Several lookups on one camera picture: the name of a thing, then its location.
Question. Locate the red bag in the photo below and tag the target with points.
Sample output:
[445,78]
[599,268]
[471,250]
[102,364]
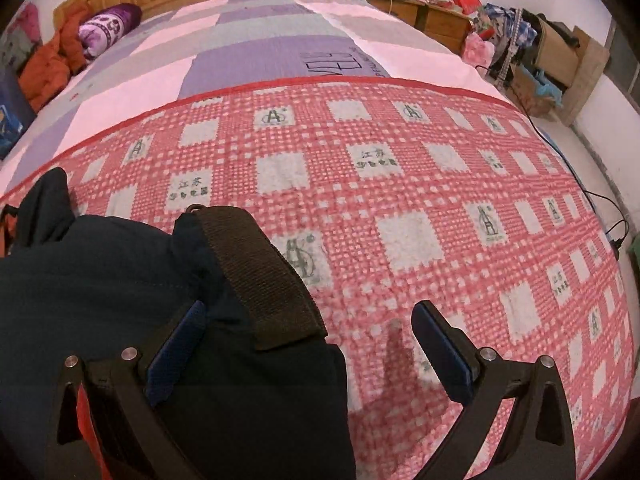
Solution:
[465,2]

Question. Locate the light blue plastic item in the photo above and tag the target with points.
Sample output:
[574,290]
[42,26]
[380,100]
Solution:
[542,87]

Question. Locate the pink checked blanket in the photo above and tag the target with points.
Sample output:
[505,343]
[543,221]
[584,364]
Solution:
[400,185]

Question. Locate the large cardboard box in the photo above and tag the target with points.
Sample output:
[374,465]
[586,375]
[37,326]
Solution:
[565,50]

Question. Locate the orange quilted jacket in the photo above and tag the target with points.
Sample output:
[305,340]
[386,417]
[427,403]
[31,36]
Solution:
[47,67]

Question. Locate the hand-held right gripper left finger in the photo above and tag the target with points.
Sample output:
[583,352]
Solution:
[175,350]

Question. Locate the blue printed bag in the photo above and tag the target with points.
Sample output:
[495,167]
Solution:
[12,115]

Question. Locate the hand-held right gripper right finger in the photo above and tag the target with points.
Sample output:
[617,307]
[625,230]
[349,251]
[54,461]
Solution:
[445,350]

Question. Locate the purple patchwork bedsheet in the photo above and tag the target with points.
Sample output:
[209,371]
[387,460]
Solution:
[260,60]

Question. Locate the pink patterned cloth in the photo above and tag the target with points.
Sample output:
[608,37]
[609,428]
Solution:
[25,35]

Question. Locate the blue checked clothes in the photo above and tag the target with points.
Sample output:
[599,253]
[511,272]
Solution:
[505,22]

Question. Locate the purple patterned pillow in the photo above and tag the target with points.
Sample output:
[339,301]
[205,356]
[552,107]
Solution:
[107,27]

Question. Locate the wooden bedside cabinet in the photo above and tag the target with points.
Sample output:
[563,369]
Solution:
[440,22]

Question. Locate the dark green jacket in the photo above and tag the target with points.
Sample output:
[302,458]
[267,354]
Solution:
[100,270]

